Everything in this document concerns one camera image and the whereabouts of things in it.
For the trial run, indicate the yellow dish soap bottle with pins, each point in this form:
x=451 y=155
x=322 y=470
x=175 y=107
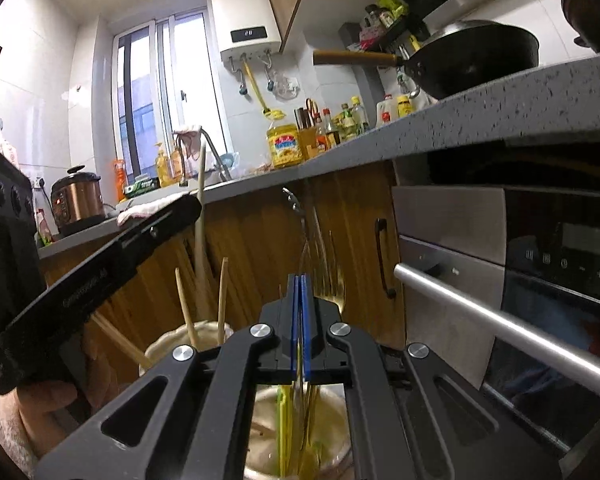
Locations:
x=163 y=167

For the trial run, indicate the gold fork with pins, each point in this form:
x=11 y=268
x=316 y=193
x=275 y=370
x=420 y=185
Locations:
x=325 y=280

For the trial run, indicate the person's left hand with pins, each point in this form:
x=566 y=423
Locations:
x=45 y=405

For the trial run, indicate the white gas water heater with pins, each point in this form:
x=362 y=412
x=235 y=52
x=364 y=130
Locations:
x=245 y=17

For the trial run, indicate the chrome kitchen faucet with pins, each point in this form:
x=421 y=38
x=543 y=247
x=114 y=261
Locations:
x=205 y=150

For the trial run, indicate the stainless steel built-in oven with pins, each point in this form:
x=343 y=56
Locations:
x=555 y=260

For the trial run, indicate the green packet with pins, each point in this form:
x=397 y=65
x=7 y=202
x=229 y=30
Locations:
x=141 y=187

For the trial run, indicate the yellow cooking oil bottle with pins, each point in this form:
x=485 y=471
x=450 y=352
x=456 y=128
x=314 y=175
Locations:
x=285 y=147

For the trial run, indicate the clear oil bottle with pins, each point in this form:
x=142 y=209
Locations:
x=360 y=117
x=347 y=125

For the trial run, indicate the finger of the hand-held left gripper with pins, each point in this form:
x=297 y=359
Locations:
x=175 y=212

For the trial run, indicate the wall spice rack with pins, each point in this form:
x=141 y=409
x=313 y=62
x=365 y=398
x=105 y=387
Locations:
x=380 y=20

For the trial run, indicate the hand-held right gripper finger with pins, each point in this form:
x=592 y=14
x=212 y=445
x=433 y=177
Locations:
x=294 y=330
x=305 y=330

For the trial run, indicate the kitchen window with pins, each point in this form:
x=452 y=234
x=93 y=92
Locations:
x=150 y=95

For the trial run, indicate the person's left forearm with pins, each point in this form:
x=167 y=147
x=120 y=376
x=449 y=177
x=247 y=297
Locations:
x=0 y=435

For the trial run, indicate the orange spray bottle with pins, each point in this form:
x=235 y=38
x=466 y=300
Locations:
x=120 y=180

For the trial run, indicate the grey stone countertop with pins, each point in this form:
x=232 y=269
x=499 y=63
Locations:
x=430 y=125

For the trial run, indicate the red-capped sauce bottle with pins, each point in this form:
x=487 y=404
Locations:
x=321 y=137

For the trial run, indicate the copper rice cooker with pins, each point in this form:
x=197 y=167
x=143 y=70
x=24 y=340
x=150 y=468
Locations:
x=77 y=200

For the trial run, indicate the white red-edged dishcloth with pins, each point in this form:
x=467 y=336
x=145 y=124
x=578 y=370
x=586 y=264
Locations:
x=150 y=208

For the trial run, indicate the wooden chopstick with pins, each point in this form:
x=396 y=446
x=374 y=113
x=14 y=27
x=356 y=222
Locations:
x=222 y=300
x=125 y=345
x=200 y=185
x=185 y=305

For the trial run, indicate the white jug with red label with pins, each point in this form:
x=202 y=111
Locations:
x=386 y=112

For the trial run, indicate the amber liquid bottle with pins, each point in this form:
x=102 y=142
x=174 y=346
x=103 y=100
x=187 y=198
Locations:
x=176 y=165

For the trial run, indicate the yellow-lidded jar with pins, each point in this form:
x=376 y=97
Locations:
x=405 y=106

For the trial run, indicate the wooden knife block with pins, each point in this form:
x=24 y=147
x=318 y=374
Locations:
x=308 y=145

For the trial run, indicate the cream floral ceramic utensil holder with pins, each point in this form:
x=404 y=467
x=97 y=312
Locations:
x=207 y=331

